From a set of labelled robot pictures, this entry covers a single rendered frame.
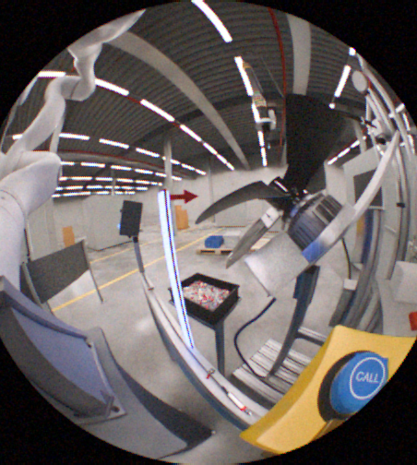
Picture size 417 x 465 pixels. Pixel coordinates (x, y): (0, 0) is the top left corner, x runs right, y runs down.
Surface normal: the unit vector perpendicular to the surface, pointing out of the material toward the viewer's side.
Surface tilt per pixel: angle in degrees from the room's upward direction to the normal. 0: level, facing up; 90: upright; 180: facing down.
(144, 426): 0
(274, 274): 55
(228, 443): 0
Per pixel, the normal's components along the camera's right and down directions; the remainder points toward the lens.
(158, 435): -0.08, -0.98
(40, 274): 0.99, -0.06
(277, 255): -0.30, -0.40
